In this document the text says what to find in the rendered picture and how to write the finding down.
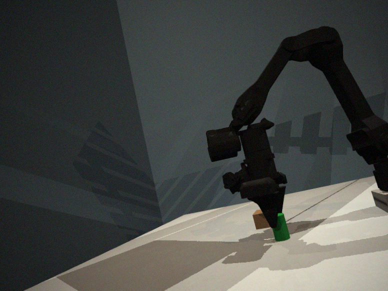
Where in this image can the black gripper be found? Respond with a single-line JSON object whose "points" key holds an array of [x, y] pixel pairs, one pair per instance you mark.
{"points": [[264, 189]]}

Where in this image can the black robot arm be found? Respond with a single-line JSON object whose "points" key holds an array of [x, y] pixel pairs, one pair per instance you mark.
{"points": [[323, 48]]}

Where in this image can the green marker cap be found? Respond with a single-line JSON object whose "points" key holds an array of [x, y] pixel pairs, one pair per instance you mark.
{"points": [[281, 232]]}

